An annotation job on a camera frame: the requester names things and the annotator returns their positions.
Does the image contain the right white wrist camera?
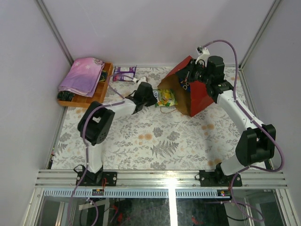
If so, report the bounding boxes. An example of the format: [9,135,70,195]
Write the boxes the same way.
[195,46,210,65]

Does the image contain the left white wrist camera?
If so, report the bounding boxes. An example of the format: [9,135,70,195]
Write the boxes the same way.
[132,76,147,85]

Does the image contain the yellow green snack packet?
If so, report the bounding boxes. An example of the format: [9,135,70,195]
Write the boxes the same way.
[153,89,178,107]

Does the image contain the red paper bag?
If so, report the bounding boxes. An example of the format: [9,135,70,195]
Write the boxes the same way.
[158,56,214,117]

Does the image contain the floral table mat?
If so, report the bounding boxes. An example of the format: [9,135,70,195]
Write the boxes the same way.
[50,66,269,170]

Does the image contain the aluminium front rail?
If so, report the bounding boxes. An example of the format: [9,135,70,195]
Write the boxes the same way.
[35,169,288,189]

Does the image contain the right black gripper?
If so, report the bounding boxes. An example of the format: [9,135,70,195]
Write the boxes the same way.
[174,59,212,85]

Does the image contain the purple snack packet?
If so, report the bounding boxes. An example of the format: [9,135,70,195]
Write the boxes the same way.
[112,66,137,81]

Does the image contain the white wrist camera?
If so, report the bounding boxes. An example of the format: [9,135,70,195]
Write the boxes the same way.
[195,46,210,65]
[132,76,147,85]

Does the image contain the orange wooden organizer tray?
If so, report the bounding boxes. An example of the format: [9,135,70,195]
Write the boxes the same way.
[57,63,113,108]

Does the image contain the dark patterned item in tray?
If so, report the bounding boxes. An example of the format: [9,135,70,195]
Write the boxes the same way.
[57,91,75,102]

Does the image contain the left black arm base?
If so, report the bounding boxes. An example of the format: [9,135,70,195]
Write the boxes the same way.
[73,164,118,187]

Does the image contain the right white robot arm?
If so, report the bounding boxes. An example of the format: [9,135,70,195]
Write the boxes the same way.
[175,56,276,186]

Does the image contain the folded purple cloth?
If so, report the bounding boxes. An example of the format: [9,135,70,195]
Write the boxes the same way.
[58,57,105,97]

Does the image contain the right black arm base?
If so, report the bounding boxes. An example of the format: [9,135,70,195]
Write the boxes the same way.
[194,163,242,188]

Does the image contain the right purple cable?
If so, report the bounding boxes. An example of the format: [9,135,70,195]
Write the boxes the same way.
[203,39,286,222]

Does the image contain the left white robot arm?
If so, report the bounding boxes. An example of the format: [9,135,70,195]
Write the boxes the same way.
[78,82,157,186]

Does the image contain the blue snack packet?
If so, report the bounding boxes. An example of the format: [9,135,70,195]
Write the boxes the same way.
[179,79,191,93]

